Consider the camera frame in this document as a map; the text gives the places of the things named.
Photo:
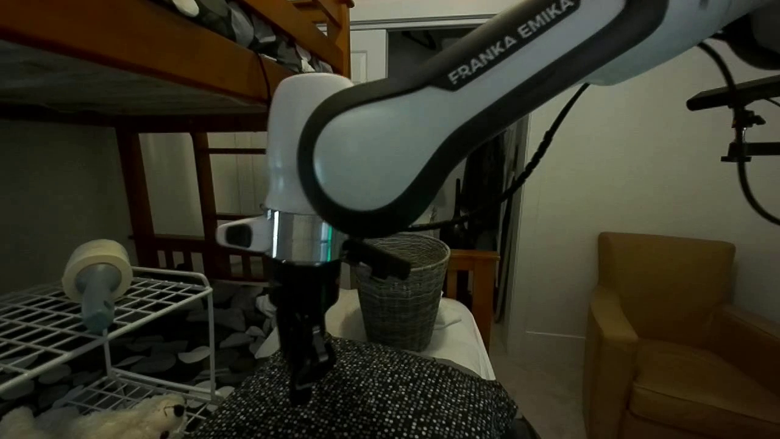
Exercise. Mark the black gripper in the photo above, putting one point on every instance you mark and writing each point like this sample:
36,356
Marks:
305,301

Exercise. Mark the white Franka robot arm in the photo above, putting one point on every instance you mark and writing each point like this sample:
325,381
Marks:
405,155

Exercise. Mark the black speckled pillow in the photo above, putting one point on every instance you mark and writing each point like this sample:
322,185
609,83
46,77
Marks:
392,398

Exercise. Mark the grey wicker basket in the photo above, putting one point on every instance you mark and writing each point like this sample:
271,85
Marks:
403,309

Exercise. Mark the wooden side table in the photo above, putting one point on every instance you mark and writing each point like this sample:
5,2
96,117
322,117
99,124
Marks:
477,276

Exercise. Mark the white plush bear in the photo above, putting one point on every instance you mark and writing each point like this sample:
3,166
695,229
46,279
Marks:
124,420

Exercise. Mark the spotted grey bedding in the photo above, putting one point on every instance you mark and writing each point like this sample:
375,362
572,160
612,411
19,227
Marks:
246,28

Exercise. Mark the mustard yellow armchair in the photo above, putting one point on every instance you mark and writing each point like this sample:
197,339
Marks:
673,391

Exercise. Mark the wooden bunk bed frame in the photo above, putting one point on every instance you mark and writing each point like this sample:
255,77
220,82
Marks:
124,49

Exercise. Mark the black camera stand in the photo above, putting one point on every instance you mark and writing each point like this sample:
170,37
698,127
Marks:
743,135

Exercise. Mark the black stereo camera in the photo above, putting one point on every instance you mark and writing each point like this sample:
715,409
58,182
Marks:
733,93

